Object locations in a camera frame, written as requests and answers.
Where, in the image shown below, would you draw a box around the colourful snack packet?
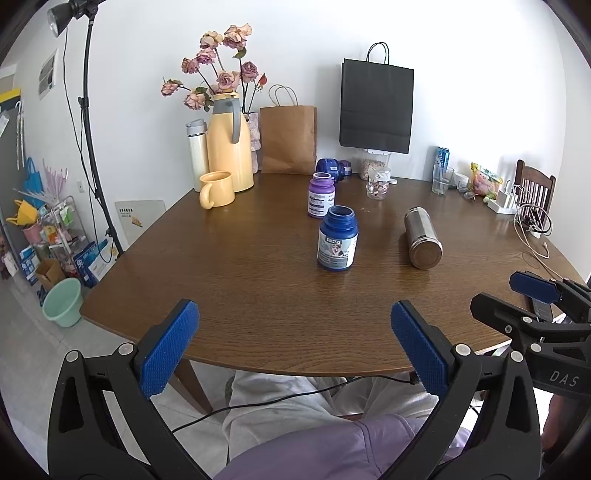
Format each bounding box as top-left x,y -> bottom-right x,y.
468,162 -> 504,198

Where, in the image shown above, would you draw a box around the blue supplement bottle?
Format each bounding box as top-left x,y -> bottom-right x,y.
317,205 -> 359,272

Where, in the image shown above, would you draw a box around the black light stand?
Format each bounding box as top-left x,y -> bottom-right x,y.
47,0 -> 125,257

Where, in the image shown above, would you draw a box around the small cardboard box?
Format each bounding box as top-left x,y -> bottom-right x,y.
35,258 -> 66,292

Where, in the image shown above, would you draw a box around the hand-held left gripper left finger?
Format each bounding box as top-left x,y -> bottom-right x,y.
47,299 -> 218,480

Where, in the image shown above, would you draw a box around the pink white vase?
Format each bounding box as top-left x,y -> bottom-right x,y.
245,112 -> 262,174

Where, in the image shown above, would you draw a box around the white board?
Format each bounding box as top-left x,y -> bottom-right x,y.
115,199 -> 166,245

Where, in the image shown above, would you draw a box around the stainless steel cup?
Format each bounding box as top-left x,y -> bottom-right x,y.
404,206 -> 444,270

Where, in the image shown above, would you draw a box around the small glass jar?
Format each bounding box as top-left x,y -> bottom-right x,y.
367,168 -> 392,200

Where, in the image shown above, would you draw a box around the yellow mug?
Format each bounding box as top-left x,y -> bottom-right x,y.
199,171 -> 236,209

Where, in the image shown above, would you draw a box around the white thermos bottle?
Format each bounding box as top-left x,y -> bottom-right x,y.
185,119 -> 209,193

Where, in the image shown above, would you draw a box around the clear storage jar white lid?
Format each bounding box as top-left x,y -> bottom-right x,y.
359,148 -> 393,182

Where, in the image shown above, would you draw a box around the brown paper bag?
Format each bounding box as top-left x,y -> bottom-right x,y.
259,84 -> 318,175

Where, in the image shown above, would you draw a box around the dried pink rose bouquet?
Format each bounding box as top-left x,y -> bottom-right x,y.
161,23 -> 269,114

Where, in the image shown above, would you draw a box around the purple supplement bottle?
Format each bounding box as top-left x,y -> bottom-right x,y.
307,172 -> 336,219

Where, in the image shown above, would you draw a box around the blue paper pack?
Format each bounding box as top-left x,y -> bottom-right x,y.
73,240 -> 118,288

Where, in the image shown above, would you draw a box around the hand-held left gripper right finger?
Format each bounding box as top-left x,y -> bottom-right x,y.
383,300 -> 541,480

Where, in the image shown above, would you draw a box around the dark blue round bottle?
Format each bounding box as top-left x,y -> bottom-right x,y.
316,158 -> 345,182

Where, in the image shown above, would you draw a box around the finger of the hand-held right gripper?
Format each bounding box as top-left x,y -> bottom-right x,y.
509,271 -> 591,319
470,292 -> 591,352

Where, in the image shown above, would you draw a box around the white charger block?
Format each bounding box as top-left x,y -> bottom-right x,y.
488,181 -> 519,215

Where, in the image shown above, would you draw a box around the wooden chair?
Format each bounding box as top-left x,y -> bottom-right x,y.
513,160 -> 557,227

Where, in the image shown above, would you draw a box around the clear drinking glass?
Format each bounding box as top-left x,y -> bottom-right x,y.
432,164 -> 455,195

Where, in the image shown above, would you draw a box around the thin black cable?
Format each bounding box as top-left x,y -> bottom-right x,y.
171,376 -> 419,435

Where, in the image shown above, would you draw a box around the metal wire rack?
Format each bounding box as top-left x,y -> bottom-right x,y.
39,195 -> 88,265

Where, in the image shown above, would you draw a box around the blue tote bag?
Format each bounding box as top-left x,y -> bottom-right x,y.
25,157 -> 45,195

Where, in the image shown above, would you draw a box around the grey wall panel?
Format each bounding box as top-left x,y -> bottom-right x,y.
38,48 -> 59,100

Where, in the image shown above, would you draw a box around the person's white pants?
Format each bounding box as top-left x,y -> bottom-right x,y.
225,371 -> 462,462

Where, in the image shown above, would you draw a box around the black paper bag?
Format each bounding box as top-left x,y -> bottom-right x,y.
339,41 -> 414,155

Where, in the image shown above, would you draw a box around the yellow thermos jug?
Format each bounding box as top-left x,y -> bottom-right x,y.
206,92 -> 256,193

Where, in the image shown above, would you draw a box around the green plastic basin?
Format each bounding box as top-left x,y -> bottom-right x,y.
42,278 -> 84,328

